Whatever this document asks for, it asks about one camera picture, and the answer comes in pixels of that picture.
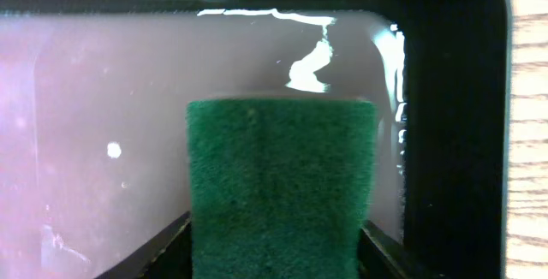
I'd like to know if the black water basin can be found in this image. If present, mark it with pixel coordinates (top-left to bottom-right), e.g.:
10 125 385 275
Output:
1 0 511 278

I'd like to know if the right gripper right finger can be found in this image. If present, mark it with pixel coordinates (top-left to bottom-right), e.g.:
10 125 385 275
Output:
357 221 411 279

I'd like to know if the green scrub sponge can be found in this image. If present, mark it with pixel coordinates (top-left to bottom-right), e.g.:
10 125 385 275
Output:
187 98 376 279

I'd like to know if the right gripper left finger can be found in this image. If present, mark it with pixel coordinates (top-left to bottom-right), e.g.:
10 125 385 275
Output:
97 211 193 279

